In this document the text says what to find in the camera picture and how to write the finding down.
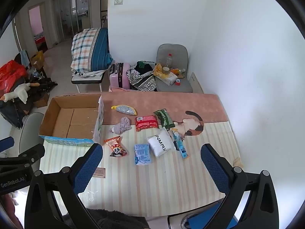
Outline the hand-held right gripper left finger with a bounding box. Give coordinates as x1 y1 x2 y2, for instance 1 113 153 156
24 143 103 229

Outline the clear plastic bottle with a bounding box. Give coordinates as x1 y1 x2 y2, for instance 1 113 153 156
164 53 173 69

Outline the black bag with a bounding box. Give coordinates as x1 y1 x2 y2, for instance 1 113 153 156
0 98 31 130

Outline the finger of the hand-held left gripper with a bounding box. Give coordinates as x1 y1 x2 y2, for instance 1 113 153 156
0 136 14 152
0 144 46 167

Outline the dark fuzzy cloth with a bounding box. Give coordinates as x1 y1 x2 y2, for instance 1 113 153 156
63 209 149 229

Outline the pink suitcase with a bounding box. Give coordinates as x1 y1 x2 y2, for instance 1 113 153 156
109 62 132 91

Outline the white pouch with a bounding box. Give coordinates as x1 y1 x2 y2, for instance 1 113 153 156
147 127 174 157

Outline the light blue cloth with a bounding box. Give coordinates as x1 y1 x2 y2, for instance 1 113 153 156
20 50 30 66

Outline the plaid bedding bundle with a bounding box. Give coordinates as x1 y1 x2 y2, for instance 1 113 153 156
71 27 114 72

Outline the grey cloth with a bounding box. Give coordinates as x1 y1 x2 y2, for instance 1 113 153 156
109 117 132 134

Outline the blue chair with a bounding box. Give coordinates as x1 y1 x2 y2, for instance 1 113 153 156
167 202 239 229

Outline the red packet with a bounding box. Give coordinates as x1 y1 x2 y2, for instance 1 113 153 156
135 115 159 132

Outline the green packet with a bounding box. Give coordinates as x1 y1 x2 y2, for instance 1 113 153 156
153 109 175 128

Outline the white folding stool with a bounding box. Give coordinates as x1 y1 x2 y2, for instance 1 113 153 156
71 70 106 93

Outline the orange panda snack packet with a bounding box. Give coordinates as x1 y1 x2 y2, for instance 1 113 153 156
104 136 128 157

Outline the light blue tissue packet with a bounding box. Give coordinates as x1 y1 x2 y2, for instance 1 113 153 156
134 144 153 165

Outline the white chair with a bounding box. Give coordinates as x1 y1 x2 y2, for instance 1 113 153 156
18 112 45 153

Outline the black tripod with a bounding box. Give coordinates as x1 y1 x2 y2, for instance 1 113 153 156
26 77 58 94

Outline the red plastic bag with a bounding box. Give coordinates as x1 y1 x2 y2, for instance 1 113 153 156
0 60 28 93

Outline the person's left forearm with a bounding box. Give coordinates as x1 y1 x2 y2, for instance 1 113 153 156
0 194 16 229

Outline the silver and yellow pouch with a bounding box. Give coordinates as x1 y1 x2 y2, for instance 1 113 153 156
111 104 138 115

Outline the yellow paper bag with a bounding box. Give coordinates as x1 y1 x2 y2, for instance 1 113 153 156
30 51 45 69

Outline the small brown cardboard box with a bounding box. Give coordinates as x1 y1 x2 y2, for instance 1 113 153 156
33 93 49 108

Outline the blue stick sachet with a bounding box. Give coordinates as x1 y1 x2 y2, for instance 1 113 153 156
177 135 189 159
170 129 180 151

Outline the patterned tote bag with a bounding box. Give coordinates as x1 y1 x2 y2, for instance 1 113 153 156
126 61 158 92

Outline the white goose plush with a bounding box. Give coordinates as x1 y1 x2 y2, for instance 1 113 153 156
0 82 40 104

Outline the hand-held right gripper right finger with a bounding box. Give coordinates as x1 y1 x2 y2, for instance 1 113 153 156
201 144 279 229

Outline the grey chair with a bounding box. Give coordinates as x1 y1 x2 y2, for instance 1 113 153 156
155 44 193 93

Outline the yellow plastic bag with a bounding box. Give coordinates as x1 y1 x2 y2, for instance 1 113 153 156
152 63 172 79

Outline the white board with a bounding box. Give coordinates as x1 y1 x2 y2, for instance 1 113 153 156
191 72 204 94

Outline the white parcel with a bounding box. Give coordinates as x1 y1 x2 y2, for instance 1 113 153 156
162 73 178 85

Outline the cat printed table mat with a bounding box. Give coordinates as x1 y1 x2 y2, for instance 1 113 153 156
39 92 243 217

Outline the glass sliding door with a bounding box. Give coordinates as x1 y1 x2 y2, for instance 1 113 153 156
52 0 92 44

